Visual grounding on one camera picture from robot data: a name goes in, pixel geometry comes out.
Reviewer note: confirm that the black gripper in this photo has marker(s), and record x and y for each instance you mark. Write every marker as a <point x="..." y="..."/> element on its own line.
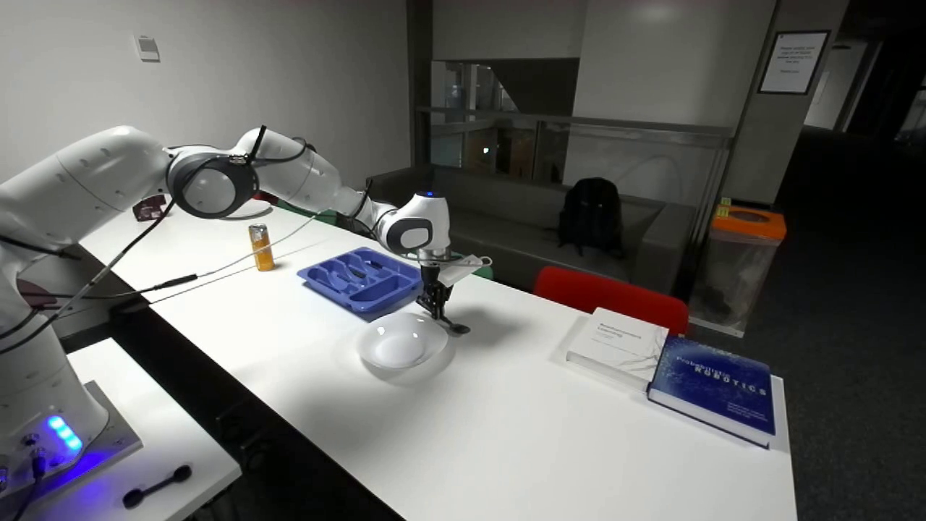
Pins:
<point x="434" y="279"/>

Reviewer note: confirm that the silver tablespoon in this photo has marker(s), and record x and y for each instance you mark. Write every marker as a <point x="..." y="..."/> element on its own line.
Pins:
<point x="455" y="324"/>

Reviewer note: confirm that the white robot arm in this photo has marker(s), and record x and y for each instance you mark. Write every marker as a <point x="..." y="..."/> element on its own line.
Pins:
<point x="88" y="191"/>

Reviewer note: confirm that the blue plastic cutlery tray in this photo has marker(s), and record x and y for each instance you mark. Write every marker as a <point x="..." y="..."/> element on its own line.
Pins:
<point x="357" y="279"/>

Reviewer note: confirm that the green chair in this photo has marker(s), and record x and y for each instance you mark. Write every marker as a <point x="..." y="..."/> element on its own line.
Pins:
<point x="484" y="269"/>

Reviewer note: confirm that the grey sofa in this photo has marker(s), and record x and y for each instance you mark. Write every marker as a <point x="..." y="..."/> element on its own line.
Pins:
<point x="522" y="233"/>

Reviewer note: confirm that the bright red chair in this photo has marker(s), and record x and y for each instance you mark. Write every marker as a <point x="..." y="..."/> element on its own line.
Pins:
<point x="609" y="292"/>

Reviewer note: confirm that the white book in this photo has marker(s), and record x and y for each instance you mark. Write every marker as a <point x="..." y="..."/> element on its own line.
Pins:
<point x="612" y="343"/>

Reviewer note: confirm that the black backpack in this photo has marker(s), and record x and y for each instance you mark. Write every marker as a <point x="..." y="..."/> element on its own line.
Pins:
<point x="590" y="219"/>

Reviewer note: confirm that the orange drink can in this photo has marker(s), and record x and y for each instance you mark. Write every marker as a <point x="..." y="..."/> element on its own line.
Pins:
<point x="260" y="249"/>

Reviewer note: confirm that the glass metal balustrade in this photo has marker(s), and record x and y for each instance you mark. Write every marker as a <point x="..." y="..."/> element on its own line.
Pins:
<point x="626" y="133"/>

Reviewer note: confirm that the blue book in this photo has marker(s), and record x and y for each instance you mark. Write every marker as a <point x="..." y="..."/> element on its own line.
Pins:
<point x="717" y="385"/>

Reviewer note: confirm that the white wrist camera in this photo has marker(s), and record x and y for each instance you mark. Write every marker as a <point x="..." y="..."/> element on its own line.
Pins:
<point x="463" y="266"/>

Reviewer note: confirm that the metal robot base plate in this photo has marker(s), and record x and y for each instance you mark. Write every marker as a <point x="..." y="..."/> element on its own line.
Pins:
<point x="91" y="453"/>

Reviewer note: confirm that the framed wall notice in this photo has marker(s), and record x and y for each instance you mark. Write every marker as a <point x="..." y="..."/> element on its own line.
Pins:
<point x="793" y="61"/>

